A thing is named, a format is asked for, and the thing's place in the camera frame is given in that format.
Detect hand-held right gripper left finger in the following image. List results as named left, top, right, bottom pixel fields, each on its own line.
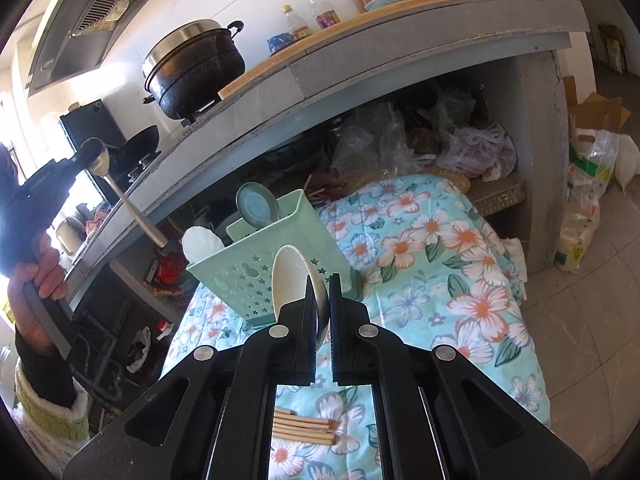
left=62, top=272, right=318, bottom=480

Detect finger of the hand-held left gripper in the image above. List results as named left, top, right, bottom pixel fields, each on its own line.
left=59, top=152, right=92, bottom=177

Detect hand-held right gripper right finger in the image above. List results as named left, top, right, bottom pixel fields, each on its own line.
left=330, top=272, right=586, bottom=480

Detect pile of wooden chopsticks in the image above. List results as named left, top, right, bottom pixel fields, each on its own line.
left=272, top=407, right=336, bottom=446

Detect green plastic utensil holder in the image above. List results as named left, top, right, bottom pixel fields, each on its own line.
left=186, top=189, right=361, bottom=331

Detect person's left forearm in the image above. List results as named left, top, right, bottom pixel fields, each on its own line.
left=0, top=327, right=92, bottom=456

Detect person's left hand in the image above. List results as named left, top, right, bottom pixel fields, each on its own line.
left=7, top=232, right=69, bottom=357

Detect black wok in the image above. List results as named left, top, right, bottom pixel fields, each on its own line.
left=107, top=125, right=162, bottom=172

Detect floral turquoise blanket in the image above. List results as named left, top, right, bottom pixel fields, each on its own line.
left=160, top=172, right=551, bottom=480

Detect red snack packets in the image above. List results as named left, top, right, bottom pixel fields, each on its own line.
left=149, top=254, right=194, bottom=297

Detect steel range hood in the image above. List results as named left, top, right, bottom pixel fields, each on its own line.
left=27, top=0, right=191, bottom=98

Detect black cooking pot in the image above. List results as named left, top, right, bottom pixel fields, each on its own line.
left=142, top=20, right=248, bottom=121

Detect woven straw basket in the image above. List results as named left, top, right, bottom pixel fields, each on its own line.
left=425, top=167, right=472, bottom=192

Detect clear plastic bag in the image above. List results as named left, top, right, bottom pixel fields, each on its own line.
left=332, top=104, right=417, bottom=182

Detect perforated metal shelf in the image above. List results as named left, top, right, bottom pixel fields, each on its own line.
left=470, top=180, right=529, bottom=217

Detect purple plastic bag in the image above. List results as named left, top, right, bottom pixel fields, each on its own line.
left=440, top=122, right=519, bottom=182

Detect blue packet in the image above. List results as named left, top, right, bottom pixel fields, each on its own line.
left=267, top=32, right=297, bottom=57

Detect wooden cutting board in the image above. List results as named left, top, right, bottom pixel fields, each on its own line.
left=219, top=0, right=468, bottom=101

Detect printed rice bag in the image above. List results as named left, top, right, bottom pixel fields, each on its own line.
left=552, top=129, right=621, bottom=274

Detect red label glass bottle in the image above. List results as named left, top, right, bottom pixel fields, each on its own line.
left=301, top=0, right=342, bottom=31

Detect grey kitchen counter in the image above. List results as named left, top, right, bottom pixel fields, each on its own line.
left=65, top=0, right=591, bottom=311

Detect white plastic bag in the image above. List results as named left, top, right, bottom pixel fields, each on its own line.
left=612, top=135, right=640, bottom=192

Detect cardboard box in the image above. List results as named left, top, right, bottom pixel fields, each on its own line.
left=565, top=75, right=632, bottom=134

